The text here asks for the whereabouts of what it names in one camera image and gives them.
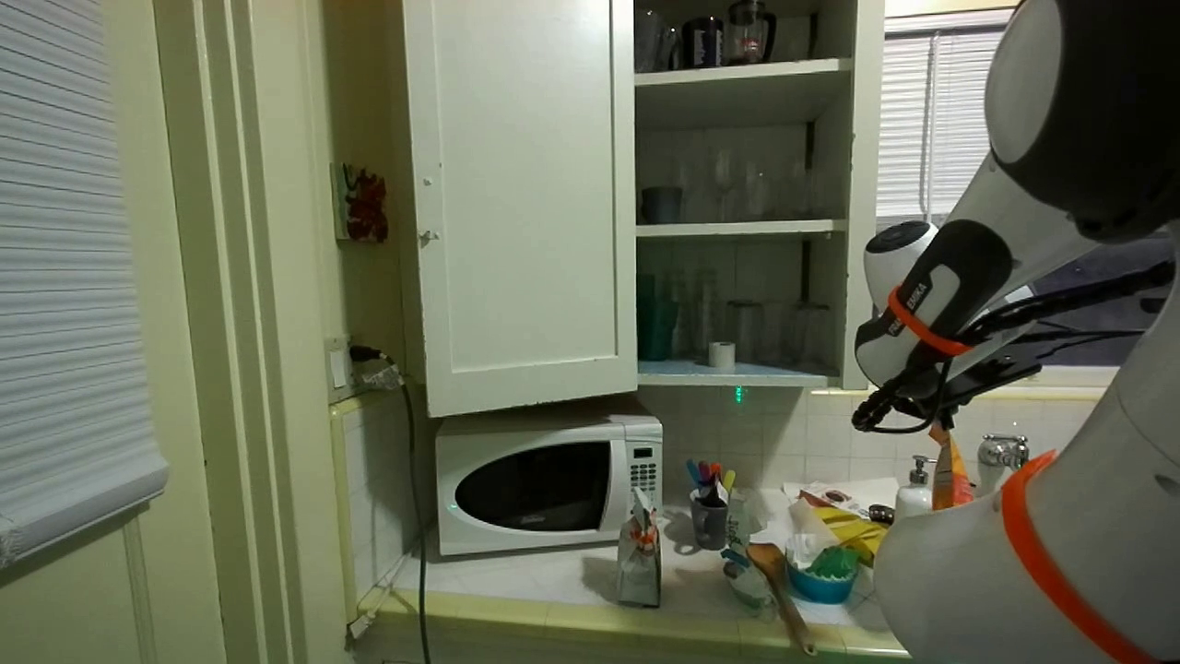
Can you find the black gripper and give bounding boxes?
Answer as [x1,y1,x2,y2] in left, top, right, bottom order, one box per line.
[850,346,990,438]

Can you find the blue bowl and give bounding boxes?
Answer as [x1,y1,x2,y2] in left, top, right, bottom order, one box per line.
[787,548,863,610]

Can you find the dark glass jar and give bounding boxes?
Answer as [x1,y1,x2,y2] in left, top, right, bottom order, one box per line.
[724,0,780,72]

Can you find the white microwave oven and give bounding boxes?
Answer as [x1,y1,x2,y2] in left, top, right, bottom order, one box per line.
[432,410,669,566]

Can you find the open cream cabinet door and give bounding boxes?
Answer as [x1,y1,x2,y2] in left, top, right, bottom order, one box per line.
[844,0,889,393]

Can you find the red wall decoration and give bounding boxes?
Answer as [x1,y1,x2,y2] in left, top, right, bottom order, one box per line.
[340,162,394,246]

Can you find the small white window blind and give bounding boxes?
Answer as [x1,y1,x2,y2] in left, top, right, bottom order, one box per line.
[874,26,1027,226]

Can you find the closed cream cabinet door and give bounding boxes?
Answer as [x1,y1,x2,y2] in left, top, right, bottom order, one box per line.
[400,0,647,422]

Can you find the large white window blind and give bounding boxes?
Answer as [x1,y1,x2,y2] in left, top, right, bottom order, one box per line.
[0,0,174,580]

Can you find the wooden spatula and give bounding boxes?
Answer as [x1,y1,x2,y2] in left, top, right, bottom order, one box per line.
[745,540,824,656]

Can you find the cream wall cabinet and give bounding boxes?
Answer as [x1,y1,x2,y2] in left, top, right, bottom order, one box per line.
[631,0,860,395]

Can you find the black power cord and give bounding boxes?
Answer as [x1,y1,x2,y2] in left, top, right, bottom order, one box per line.
[400,378,436,664]

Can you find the green sponge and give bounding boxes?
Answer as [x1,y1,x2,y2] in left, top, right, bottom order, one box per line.
[809,543,860,585]

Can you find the cream panel door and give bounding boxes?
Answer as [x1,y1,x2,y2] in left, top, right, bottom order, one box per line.
[0,484,179,664]

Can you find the teal drinking glass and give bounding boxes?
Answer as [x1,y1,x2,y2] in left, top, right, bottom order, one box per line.
[634,265,683,367]

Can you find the small printed paper bag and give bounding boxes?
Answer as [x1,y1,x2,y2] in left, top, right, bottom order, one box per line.
[616,484,669,614]

